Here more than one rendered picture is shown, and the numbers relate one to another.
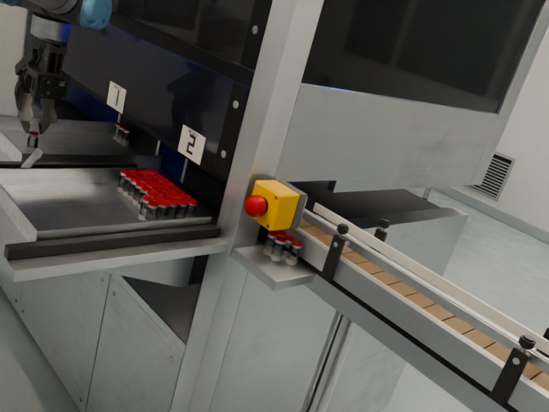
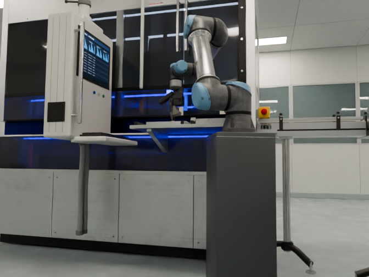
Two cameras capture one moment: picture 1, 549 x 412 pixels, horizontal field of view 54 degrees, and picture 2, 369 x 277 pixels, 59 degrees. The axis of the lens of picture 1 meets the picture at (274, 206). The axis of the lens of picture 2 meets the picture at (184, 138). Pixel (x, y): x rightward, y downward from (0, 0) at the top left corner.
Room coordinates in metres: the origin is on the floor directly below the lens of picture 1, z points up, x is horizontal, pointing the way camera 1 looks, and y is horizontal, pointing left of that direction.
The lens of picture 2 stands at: (-0.69, 1.46, 0.66)
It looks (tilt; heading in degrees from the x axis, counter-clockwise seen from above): 4 degrees up; 332
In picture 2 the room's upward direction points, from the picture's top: 1 degrees clockwise
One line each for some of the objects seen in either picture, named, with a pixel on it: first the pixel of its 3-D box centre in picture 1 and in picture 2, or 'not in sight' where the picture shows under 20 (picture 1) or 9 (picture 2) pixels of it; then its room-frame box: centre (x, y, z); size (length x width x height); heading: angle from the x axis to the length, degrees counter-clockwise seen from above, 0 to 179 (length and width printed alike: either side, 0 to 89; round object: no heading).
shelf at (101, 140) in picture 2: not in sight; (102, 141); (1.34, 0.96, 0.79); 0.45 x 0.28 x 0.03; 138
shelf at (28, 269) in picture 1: (73, 180); (196, 129); (1.09, 0.44, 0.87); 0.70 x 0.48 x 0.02; 48
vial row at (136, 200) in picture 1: (141, 196); not in sight; (1.02, 0.27, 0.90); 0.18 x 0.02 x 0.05; 48
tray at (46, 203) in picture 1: (100, 201); (222, 124); (0.96, 0.33, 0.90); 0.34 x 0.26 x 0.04; 138
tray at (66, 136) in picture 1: (74, 142); (173, 127); (1.25, 0.51, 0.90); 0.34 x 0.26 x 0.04; 138
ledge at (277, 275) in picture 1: (278, 264); (266, 132); (0.97, -0.04, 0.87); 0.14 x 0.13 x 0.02; 138
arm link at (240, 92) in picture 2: not in sight; (236, 98); (0.48, 0.57, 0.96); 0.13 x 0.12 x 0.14; 78
